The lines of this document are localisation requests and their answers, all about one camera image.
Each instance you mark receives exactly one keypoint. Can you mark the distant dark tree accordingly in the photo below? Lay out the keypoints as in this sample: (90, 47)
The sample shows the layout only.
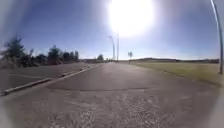
(100, 58)

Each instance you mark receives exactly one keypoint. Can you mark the curved street lamp pole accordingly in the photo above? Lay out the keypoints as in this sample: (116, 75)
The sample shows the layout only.
(113, 50)

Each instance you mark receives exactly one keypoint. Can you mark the small lone tree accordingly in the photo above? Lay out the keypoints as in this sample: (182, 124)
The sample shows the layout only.
(130, 54)

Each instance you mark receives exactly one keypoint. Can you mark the grey asphalt path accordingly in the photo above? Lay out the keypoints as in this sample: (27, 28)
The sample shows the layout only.
(113, 100)

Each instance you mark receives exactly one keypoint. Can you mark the distant dark treeline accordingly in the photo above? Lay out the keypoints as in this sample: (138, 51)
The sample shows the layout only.
(166, 60)

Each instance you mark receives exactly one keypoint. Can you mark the green grass field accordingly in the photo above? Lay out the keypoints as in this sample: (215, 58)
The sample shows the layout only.
(186, 70)

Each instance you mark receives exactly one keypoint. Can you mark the dark asphalt parking lot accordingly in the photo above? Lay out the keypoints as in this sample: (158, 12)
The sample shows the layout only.
(30, 75)

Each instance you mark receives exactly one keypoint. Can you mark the row of concrete kerbs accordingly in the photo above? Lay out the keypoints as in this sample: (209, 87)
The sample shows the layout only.
(26, 85)

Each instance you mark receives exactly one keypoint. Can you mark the row of trees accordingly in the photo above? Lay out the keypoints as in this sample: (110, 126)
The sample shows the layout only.
(15, 53)

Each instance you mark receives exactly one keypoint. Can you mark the tall thin pole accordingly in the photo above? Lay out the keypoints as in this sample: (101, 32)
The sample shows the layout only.
(220, 56)

